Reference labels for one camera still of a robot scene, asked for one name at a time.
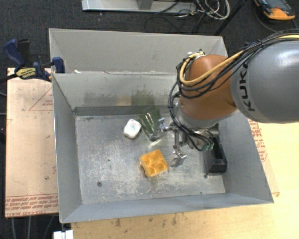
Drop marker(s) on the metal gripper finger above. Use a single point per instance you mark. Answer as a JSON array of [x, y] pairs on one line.
[[162, 127], [178, 157]]

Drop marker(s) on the clear green-tinted glass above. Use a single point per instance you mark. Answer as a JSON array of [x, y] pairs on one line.
[[149, 119]]

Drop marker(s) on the yellow toy brick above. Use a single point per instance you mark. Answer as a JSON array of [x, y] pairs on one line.
[[153, 163]]

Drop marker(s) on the small white box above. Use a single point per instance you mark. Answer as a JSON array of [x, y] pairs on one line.
[[132, 128]]

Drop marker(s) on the black open box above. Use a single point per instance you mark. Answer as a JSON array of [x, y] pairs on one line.
[[218, 163]]

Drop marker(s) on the grey metal bin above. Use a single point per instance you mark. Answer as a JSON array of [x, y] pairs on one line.
[[109, 163]]

